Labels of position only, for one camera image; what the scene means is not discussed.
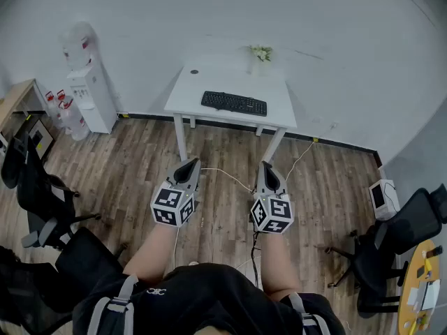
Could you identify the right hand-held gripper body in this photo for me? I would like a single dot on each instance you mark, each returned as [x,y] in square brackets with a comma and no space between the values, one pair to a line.
[274,213]

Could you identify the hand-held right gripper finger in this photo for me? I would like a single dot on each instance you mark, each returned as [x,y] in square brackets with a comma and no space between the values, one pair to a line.
[262,178]
[276,183]

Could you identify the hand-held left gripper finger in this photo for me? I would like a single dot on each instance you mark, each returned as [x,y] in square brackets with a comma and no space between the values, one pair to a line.
[181,171]
[195,173]

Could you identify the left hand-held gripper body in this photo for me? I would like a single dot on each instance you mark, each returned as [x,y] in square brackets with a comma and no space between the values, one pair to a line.
[171,204]

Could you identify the black keyboard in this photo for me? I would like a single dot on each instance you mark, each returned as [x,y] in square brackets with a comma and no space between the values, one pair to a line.
[233,103]

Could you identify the person's left forearm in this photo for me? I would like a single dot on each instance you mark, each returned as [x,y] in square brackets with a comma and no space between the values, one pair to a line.
[152,253]

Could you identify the person's right forearm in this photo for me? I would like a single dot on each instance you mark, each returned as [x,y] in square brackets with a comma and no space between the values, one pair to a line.
[279,267]

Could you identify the white table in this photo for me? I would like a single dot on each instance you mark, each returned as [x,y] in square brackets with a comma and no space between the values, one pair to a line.
[227,80]

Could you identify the person's black shirt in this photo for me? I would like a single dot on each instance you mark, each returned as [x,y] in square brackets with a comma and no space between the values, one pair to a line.
[202,302]

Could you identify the black mesh office chair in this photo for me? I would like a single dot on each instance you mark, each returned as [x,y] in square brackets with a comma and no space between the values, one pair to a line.
[80,257]

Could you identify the white box device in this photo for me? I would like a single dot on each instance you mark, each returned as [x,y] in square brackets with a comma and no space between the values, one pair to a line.
[382,199]

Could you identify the white water dispenser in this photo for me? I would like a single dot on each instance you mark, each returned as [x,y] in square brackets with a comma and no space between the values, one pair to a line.
[96,103]

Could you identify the white vase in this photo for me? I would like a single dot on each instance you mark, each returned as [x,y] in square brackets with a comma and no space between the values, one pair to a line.
[257,67]

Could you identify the large clear water jug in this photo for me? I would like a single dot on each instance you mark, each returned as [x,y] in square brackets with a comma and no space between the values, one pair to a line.
[75,122]

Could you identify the white flower bouquet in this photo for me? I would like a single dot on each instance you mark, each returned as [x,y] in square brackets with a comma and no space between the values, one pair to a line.
[261,51]

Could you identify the small red-capped water jug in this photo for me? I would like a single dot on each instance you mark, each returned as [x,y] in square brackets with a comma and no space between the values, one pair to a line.
[51,106]
[62,98]

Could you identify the black framed board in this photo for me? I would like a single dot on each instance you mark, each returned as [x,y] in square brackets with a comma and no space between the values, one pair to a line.
[41,138]

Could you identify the round yellow table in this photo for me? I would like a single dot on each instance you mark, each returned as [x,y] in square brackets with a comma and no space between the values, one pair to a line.
[415,267]

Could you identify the clear dispenser water bottle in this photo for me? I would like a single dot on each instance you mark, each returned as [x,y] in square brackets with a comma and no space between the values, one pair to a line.
[78,45]

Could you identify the white papers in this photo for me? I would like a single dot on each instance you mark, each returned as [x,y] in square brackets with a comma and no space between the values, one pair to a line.
[427,293]

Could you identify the wooden cabinet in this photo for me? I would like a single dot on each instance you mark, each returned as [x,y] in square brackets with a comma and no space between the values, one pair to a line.
[17,96]

